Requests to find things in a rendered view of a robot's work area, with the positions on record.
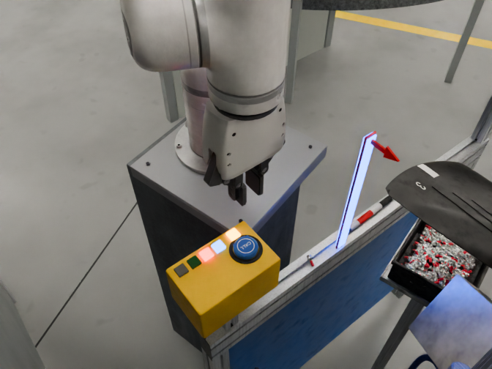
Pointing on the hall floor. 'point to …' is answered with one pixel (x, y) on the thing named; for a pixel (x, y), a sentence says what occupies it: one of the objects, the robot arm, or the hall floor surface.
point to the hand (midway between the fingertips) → (246, 184)
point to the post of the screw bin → (397, 334)
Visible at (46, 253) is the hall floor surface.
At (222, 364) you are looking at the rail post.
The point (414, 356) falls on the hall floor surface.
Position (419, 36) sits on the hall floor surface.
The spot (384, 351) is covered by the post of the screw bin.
